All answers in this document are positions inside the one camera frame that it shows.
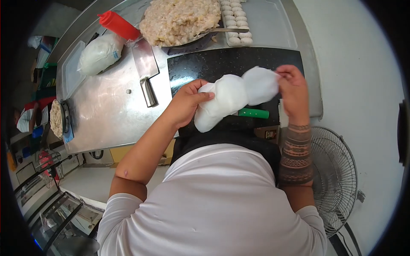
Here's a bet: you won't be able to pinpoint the person's body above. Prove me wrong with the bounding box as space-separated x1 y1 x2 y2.
97 123 328 256

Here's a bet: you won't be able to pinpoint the person's left hand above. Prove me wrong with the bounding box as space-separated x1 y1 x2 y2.
165 79 215 129

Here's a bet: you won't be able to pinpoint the black stone slab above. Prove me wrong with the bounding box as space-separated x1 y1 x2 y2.
167 47 305 138

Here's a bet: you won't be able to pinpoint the person's right hand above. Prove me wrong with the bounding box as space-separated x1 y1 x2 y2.
275 65 310 126

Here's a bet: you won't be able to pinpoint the clear plastic lid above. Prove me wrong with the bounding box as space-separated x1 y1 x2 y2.
61 40 87 100

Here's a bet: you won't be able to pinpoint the red squeeze bottle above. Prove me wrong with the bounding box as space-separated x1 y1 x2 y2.
97 10 142 42

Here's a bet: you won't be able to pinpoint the small bowl of filling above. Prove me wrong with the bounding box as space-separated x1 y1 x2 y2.
50 99 75 140

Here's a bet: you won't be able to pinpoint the metal standing fan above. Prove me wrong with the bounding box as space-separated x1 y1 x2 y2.
309 126 359 239

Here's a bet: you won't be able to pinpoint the glass display case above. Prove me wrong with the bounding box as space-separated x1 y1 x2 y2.
14 173 106 256

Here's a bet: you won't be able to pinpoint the white dough sheets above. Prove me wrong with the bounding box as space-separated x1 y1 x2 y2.
194 66 281 134

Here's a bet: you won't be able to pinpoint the plastic bag of white flour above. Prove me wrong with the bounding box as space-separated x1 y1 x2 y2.
77 33 125 77

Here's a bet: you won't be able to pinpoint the steel cleaver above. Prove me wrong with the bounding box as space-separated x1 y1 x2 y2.
132 38 160 108

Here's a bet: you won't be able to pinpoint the person's left thumb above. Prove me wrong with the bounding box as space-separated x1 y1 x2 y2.
195 91 215 102

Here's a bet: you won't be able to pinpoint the green handled knife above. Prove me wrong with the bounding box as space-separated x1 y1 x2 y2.
231 108 270 119

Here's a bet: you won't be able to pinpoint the tray of white dumplings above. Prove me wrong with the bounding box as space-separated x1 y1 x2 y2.
219 0 254 47

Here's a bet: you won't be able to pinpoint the person's left index finger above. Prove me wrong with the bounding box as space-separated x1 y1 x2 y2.
184 79 209 93

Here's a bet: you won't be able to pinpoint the bowl of minced filling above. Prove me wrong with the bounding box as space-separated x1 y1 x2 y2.
139 0 223 48

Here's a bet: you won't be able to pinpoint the person's right fingers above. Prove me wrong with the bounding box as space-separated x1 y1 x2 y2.
275 65 302 96

